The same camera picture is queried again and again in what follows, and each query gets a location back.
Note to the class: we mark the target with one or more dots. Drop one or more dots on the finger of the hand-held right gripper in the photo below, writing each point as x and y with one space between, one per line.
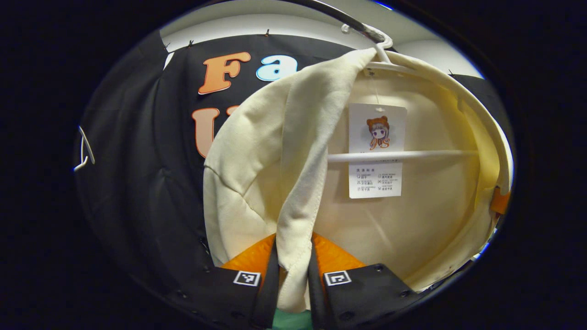
500 201

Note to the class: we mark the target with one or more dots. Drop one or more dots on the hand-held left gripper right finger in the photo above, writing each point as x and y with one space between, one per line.
314 293

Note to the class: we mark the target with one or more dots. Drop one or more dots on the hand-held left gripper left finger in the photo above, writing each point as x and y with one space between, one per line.
270 284

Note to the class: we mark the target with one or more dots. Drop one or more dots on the cream short-sleeved shirt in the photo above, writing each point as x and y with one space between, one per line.
257 160

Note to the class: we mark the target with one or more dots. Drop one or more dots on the white plastic hanger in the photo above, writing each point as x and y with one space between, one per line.
87 146
403 156

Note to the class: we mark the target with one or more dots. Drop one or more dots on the white paper garment tag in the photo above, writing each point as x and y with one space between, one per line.
376 178

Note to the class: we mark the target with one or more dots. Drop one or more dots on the black backdrop cloth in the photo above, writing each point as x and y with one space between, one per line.
137 183

